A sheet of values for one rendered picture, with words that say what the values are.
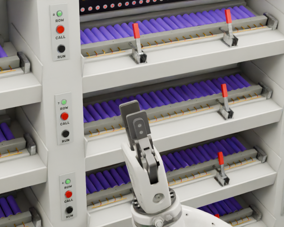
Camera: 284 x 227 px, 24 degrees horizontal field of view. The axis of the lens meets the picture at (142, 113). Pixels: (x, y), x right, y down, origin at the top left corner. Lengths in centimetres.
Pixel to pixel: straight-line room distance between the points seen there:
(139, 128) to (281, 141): 94
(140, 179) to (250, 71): 97
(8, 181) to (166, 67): 46
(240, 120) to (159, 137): 25
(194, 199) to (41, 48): 64
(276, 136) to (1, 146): 79
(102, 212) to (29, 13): 56
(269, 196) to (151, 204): 98
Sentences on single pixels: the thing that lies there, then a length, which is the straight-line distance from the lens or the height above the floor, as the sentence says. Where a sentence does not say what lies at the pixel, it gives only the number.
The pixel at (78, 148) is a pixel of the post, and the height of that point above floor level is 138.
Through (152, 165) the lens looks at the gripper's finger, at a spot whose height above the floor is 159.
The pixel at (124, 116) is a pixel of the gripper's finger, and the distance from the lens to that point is 106.
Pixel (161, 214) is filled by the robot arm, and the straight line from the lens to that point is 108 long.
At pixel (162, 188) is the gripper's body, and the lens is 105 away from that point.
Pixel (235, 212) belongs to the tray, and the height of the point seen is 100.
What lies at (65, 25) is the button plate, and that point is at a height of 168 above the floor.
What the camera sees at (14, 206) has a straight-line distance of 167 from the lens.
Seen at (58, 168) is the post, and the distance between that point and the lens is 153.
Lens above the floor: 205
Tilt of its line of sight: 23 degrees down
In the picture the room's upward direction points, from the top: straight up
